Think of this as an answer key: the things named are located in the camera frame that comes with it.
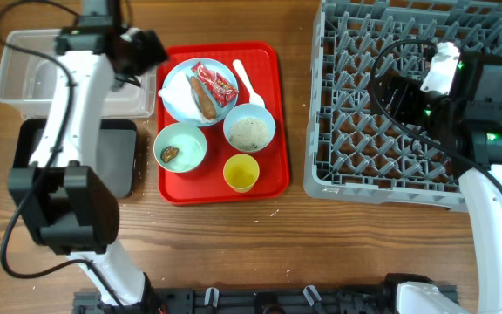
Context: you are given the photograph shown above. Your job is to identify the white rice pile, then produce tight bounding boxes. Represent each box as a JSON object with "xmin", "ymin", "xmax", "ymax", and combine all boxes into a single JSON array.
[{"xmin": 228, "ymin": 117, "xmax": 270, "ymax": 151}]

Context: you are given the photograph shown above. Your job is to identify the light blue plate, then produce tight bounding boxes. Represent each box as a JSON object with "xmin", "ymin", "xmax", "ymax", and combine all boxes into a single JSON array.
[{"xmin": 159, "ymin": 58, "xmax": 239, "ymax": 127}]

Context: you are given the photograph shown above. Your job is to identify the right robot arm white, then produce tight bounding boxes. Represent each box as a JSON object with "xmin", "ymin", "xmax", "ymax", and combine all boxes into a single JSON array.
[{"xmin": 368, "ymin": 43, "xmax": 502, "ymax": 313}]

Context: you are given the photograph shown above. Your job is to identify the light green bowl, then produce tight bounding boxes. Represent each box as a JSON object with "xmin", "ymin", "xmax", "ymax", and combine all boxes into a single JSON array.
[{"xmin": 153, "ymin": 123, "xmax": 207, "ymax": 174}]

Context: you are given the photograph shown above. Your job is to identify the red snack wrapper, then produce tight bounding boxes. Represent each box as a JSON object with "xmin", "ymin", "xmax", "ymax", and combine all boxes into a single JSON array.
[{"xmin": 191, "ymin": 62, "xmax": 239, "ymax": 107}]

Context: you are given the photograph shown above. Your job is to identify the black waste tray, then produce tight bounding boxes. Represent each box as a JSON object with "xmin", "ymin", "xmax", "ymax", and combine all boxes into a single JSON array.
[{"xmin": 12, "ymin": 119, "xmax": 138, "ymax": 199}]

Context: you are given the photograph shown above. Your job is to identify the orange carrot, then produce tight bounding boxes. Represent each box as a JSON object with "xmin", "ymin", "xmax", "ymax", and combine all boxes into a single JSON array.
[{"xmin": 189, "ymin": 76, "xmax": 217, "ymax": 120}]

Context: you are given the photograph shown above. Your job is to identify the brown food scrap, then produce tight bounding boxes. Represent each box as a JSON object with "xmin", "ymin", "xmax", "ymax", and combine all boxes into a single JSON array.
[{"xmin": 160, "ymin": 146, "xmax": 180, "ymax": 164}]

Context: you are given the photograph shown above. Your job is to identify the grey dishwasher rack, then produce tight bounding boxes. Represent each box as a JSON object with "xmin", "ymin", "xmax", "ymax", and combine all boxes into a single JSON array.
[{"xmin": 303, "ymin": 0, "xmax": 502, "ymax": 212}]

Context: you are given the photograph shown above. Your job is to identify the light blue rice bowl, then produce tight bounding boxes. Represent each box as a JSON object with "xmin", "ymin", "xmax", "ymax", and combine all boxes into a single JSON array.
[{"xmin": 223, "ymin": 104, "xmax": 276, "ymax": 153}]

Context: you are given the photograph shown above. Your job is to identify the white napkin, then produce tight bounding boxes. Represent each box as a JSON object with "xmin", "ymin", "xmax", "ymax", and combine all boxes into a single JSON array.
[{"xmin": 159, "ymin": 72, "xmax": 206, "ymax": 123}]

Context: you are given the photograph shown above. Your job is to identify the red serving tray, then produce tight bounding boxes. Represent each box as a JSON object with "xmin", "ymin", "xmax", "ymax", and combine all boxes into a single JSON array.
[{"xmin": 157, "ymin": 41, "xmax": 290, "ymax": 205}]

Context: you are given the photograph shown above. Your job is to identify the yellow plastic cup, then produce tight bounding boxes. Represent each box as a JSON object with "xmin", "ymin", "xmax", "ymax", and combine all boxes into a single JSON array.
[{"xmin": 223, "ymin": 154, "xmax": 260, "ymax": 194}]

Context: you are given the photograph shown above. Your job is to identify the white plastic spoon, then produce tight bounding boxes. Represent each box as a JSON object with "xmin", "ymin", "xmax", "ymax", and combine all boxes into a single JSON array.
[{"xmin": 233, "ymin": 59, "xmax": 266, "ymax": 108}]

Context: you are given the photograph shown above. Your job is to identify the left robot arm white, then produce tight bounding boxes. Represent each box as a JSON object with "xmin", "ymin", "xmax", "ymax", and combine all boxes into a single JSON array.
[{"xmin": 8, "ymin": 1, "xmax": 167, "ymax": 313}]

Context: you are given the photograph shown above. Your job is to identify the clear plastic waste bin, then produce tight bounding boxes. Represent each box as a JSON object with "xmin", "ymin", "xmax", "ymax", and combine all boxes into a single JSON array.
[{"xmin": 0, "ymin": 29, "xmax": 157, "ymax": 119}]

